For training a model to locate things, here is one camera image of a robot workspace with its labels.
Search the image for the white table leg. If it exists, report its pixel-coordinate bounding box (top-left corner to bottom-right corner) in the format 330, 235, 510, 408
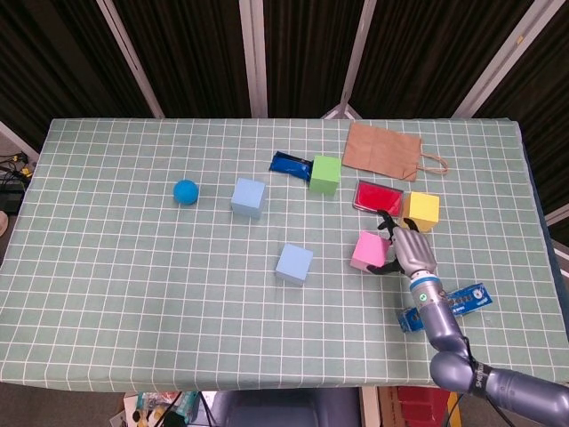
358, 386, 379, 427

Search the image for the red ink pad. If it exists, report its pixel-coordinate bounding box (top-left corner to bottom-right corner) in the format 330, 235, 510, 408
353, 179, 405, 215

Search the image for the light blue foam cube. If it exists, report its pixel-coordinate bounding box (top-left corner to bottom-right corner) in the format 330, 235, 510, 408
229, 177, 267, 220
275, 243, 315, 286

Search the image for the blue cookie box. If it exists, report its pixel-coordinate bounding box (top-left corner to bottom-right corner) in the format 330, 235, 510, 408
397, 282, 494, 334

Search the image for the white metal frame post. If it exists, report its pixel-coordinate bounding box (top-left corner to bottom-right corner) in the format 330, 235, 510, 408
319, 0, 379, 120
452, 0, 550, 119
95, 0, 165, 119
238, 0, 270, 119

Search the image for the red plastic crate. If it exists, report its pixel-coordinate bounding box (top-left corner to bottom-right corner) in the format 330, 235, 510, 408
395, 385, 450, 427

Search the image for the yellow foam cube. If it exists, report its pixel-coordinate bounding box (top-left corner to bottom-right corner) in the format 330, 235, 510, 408
401, 190, 441, 234

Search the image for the brown paper bag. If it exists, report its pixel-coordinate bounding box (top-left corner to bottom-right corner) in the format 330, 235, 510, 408
341, 122, 449, 183

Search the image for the green checkered tablecloth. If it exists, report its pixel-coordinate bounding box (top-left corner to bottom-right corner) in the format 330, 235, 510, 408
0, 117, 569, 392

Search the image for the pink foam cube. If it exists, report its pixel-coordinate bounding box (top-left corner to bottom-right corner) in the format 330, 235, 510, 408
349, 230, 387, 272

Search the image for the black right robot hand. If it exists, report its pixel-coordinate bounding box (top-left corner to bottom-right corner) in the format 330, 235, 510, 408
365, 208, 437, 281

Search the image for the black cable bundle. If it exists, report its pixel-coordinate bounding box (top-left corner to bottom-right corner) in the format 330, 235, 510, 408
0, 150, 36, 213

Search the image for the blue ball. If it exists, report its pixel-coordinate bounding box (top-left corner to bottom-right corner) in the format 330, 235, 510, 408
172, 179, 200, 206

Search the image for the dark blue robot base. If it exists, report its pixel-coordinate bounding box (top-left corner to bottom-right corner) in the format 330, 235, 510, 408
212, 389, 361, 427

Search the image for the dark pleated curtain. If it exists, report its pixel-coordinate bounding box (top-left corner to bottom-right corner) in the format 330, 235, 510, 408
0, 0, 569, 214

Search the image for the green foam cube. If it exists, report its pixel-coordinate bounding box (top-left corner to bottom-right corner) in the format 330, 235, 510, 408
309, 154, 342, 196

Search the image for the dark blue snack packet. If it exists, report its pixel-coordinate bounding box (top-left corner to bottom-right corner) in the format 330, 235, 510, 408
268, 150, 315, 181

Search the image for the colourful printed package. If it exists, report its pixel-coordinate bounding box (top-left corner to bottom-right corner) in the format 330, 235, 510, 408
124, 391, 201, 427

